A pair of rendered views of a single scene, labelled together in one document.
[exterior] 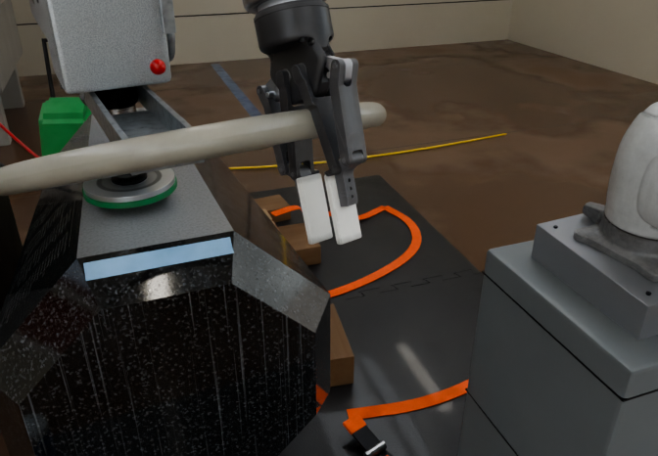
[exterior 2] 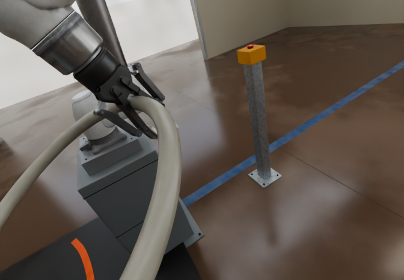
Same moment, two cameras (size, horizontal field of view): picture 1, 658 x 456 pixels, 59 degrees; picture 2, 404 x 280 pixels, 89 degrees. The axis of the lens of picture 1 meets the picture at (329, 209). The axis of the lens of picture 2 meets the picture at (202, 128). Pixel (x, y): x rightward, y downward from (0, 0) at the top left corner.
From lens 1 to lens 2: 0.62 m
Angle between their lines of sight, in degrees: 78
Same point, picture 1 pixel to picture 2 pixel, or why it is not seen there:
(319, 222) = not seen: hidden behind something
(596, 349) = (143, 158)
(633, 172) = not seen: hidden behind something
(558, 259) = (101, 163)
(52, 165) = (175, 179)
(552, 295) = (116, 167)
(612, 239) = (105, 141)
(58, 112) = not seen: outside the picture
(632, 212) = (104, 128)
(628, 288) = (127, 142)
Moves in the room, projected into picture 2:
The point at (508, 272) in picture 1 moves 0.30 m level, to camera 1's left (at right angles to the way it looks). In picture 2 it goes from (95, 182) to (73, 244)
